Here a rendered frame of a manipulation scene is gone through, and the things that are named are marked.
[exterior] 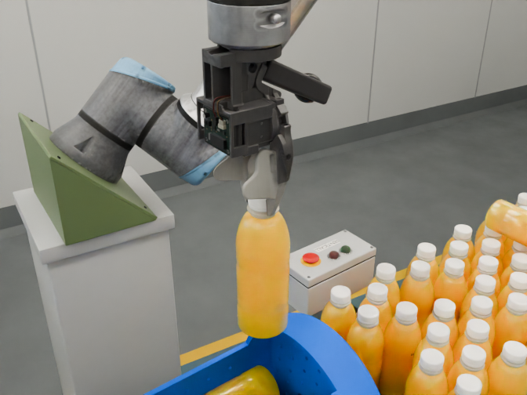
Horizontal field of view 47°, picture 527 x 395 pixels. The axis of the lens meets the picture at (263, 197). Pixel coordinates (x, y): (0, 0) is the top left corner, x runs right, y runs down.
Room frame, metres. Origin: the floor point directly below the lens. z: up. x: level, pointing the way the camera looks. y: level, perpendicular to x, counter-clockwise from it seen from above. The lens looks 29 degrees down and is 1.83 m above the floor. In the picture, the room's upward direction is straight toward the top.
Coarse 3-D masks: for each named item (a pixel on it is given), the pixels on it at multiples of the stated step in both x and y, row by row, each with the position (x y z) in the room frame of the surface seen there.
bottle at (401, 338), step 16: (400, 320) 0.88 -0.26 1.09; (416, 320) 0.89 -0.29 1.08; (384, 336) 0.89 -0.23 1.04; (400, 336) 0.86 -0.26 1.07; (416, 336) 0.86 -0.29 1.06; (384, 352) 0.88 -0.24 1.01; (400, 352) 0.85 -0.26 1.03; (384, 368) 0.87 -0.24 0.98; (400, 368) 0.85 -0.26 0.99; (384, 384) 0.87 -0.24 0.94; (400, 384) 0.85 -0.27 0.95
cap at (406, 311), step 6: (402, 306) 0.89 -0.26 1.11; (408, 306) 0.89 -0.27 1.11; (414, 306) 0.89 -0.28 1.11; (396, 312) 0.89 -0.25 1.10; (402, 312) 0.87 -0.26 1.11; (408, 312) 0.87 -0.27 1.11; (414, 312) 0.87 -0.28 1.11; (402, 318) 0.87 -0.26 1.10; (408, 318) 0.87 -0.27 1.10; (414, 318) 0.87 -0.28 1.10
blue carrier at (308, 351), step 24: (288, 336) 0.68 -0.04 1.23; (312, 336) 0.67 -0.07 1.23; (336, 336) 0.67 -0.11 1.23; (216, 360) 0.72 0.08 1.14; (240, 360) 0.76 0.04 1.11; (264, 360) 0.79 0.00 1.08; (288, 360) 0.76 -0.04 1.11; (312, 360) 0.63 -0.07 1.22; (336, 360) 0.63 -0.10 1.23; (360, 360) 0.64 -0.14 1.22; (168, 384) 0.67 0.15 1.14; (192, 384) 0.70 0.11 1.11; (216, 384) 0.73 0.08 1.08; (288, 384) 0.76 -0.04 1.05; (312, 384) 0.71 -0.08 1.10; (336, 384) 0.60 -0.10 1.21; (360, 384) 0.61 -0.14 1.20
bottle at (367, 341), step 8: (352, 328) 0.87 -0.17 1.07; (360, 328) 0.86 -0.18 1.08; (368, 328) 0.86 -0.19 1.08; (376, 328) 0.87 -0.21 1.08; (352, 336) 0.86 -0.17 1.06; (360, 336) 0.85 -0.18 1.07; (368, 336) 0.85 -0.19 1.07; (376, 336) 0.85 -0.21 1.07; (352, 344) 0.86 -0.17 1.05; (360, 344) 0.85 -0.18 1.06; (368, 344) 0.85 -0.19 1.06; (376, 344) 0.85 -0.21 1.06; (360, 352) 0.85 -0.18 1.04; (368, 352) 0.84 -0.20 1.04; (376, 352) 0.85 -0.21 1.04; (368, 360) 0.84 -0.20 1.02; (376, 360) 0.85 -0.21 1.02; (368, 368) 0.84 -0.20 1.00; (376, 368) 0.85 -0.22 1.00; (376, 376) 0.85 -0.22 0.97; (376, 384) 0.85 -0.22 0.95
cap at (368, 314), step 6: (360, 306) 0.89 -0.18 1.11; (366, 306) 0.89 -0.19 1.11; (372, 306) 0.89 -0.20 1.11; (360, 312) 0.87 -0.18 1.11; (366, 312) 0.87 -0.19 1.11; (372, 312) 0.87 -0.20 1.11; (378, 312) 0.87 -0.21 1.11; (360, 318) 0.87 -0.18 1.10; (366, 318) 0.86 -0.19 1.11; (372, 318) 0.86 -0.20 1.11
